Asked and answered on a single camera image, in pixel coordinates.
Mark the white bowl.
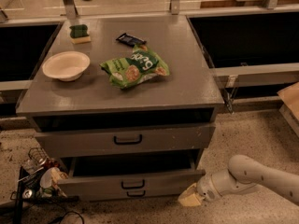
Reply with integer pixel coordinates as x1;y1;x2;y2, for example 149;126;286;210
42;51;90;81

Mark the grey drawer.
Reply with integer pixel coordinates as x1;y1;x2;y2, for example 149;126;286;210
36;124;215;158
70;188;183;202
59;153;205;195

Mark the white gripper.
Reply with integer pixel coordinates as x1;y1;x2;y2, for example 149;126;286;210
178;169;259;207

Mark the black wire dish rack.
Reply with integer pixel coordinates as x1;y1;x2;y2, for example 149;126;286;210
10;147;78;224

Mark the brown cardboard box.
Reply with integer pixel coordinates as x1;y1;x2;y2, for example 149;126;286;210
278;82;299;136

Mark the green chip bag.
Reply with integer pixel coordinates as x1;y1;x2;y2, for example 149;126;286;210
100;45;170;89

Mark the black floor cable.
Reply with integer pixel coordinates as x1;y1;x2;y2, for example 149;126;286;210
46;203;86;224

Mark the grey drawer cabinet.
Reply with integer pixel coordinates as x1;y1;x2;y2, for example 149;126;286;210
16;14;225;161

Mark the grey top drawer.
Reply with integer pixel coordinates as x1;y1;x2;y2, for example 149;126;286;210
36;124;215;158

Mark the grey bottom drawer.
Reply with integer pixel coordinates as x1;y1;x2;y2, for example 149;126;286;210
70;188;183;202

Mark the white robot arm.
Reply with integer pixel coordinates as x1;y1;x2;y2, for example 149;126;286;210
178;155;299;207

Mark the dark snack bar wrapper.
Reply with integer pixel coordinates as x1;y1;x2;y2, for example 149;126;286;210
117;33;146;47

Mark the green yellow sponge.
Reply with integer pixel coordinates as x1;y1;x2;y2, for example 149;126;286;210
70;24;91;44

